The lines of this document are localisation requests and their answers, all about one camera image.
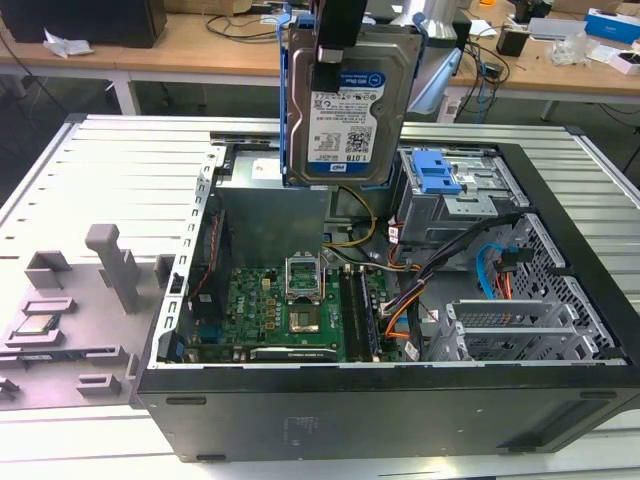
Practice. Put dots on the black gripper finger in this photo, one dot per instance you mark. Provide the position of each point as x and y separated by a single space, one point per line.
326 75

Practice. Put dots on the hard disk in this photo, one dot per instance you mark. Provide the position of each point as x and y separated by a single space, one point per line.
350 125

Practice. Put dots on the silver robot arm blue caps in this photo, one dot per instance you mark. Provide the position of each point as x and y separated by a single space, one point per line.
440 15

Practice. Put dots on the grey metal disk bay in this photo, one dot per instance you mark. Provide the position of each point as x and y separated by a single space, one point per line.
450 210

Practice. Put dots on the wooden desk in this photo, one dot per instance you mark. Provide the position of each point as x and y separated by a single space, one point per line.
225 50

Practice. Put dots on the tall black box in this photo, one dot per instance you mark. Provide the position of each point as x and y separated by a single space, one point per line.
462 30

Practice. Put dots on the blue plastic bay latch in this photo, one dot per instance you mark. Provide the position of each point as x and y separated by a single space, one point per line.
432 172

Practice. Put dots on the grey power supply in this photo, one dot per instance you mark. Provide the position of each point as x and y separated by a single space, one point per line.
270 220

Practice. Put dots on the small black box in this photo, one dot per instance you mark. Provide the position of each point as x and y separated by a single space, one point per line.
512 42

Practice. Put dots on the flat grey box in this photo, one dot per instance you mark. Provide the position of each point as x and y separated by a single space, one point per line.
555 29

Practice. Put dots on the black case fan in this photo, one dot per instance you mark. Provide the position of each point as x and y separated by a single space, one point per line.
212 270

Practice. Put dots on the large black box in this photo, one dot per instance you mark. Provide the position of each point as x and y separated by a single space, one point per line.
100 20

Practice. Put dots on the clear plastic bags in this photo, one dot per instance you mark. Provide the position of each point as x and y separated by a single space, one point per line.
572 50

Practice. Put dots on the green motherboard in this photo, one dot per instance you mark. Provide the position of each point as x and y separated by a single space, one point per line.
250 300

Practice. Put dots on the black RAM slot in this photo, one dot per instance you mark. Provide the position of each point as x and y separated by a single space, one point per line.
350 315
370 320

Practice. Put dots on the CPU socket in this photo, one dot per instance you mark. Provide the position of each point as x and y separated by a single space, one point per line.
304 321

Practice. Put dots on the crumpled white plastic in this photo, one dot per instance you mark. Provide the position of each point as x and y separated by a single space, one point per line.
67 46

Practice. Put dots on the blue cardboard box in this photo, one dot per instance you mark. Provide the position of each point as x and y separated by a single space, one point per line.
615 22

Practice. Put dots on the black graphics card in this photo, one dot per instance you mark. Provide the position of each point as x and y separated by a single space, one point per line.
295 354

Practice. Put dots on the white box with black inlay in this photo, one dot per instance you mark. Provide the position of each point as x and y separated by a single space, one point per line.
625 62

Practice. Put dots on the grey metal drive cage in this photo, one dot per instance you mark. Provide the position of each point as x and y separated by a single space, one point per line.
500 335

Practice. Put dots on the grey parts rack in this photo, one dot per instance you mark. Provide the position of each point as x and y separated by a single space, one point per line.
75 300

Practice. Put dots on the black PC case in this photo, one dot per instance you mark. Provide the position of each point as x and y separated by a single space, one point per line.
350 415

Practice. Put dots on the silver CPU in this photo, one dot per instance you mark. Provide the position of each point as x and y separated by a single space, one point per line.
37 325

